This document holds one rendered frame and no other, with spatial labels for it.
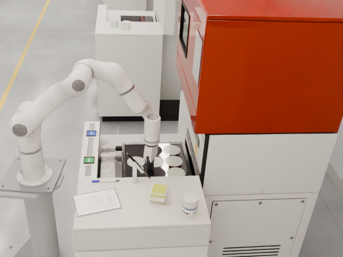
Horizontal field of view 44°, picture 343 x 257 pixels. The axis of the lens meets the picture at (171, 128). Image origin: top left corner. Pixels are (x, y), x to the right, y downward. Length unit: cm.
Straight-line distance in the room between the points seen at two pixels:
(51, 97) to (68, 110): 257
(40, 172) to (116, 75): 72
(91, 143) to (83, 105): 232
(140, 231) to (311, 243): 176
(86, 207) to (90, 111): 268
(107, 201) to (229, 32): 96
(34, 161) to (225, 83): 108
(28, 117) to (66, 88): 25
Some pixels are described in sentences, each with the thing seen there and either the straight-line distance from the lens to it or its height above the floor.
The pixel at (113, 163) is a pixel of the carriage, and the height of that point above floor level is 88.
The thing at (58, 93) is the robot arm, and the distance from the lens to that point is 209.
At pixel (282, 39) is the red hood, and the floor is 172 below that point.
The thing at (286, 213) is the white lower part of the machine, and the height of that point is 67.
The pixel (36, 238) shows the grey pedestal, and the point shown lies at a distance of 270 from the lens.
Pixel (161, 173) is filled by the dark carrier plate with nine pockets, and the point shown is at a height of 90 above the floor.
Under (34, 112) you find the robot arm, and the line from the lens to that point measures 215.
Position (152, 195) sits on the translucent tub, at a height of 102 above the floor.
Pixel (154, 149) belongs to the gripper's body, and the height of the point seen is 104.
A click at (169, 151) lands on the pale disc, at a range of 249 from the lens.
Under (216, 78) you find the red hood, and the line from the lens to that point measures 194.
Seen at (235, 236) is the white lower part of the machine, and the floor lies 49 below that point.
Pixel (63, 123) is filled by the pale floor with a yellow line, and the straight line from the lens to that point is 446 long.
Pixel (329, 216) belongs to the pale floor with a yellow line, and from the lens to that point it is 369.
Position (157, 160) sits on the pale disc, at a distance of 241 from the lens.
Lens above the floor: 236
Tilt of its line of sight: 33 degrees down
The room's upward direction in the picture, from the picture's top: 4 degrees clockwise
